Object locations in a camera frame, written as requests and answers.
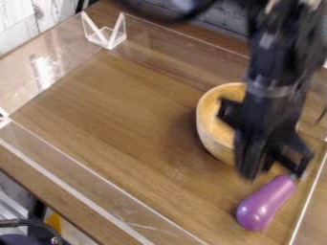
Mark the clear acrylic tray wall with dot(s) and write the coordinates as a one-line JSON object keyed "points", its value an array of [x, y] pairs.
{"points": [[98, 137]]}

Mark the brown wooden bowl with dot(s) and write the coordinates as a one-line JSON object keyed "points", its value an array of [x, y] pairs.
{"points": [[215, 133]]}

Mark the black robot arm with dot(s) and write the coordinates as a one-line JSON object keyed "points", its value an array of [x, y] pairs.
{"points": [[288, 50]]}

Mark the purple toy eggplant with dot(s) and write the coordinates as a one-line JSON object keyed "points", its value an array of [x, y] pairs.
{"points": [[257, 208]]}

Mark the clear acrylic corner bracket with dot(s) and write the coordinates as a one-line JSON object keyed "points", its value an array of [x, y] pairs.
{"points": [[105, 37]]}

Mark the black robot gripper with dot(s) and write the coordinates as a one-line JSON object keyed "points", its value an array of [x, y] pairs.
{"points": [[265, 136]]}

